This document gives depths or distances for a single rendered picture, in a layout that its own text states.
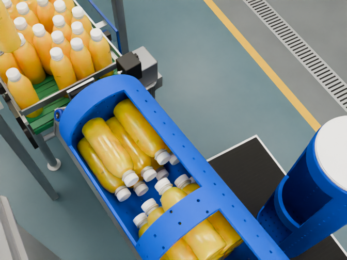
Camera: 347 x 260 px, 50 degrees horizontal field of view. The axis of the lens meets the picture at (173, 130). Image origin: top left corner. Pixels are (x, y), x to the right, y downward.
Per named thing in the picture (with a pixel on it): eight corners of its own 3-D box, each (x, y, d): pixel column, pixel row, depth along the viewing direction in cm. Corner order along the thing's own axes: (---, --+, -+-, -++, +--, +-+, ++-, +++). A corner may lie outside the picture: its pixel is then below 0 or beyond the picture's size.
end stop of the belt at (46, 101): (24, 116, 127) (21, 112, 124) (24, 115, 127) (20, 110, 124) (123, 64, 139) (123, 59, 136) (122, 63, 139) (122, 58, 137)
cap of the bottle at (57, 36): (50, 35, 126) (49, 32, 124) (62, 32, 126) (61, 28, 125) (53, 43, 124) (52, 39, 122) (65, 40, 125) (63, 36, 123)
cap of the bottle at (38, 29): (31, 32, 126) (29, 28, 125) (39, 25, 128) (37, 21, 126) (39, 37, 125) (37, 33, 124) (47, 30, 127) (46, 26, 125)
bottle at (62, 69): (63, 81, 141) (49, 45, 123) (82, 84, 140) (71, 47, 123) (57, 97, 137) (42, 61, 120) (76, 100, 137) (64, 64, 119)
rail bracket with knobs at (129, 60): (123, 90, 139) (120, 73, 130) (113, 78, 142) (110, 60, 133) (145, 78, 142) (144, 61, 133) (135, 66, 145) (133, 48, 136)
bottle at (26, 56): (46, 83, 140) (30, 46, 123) (27, 86, 139) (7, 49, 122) (45, 68, 144) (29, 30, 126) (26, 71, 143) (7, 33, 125)
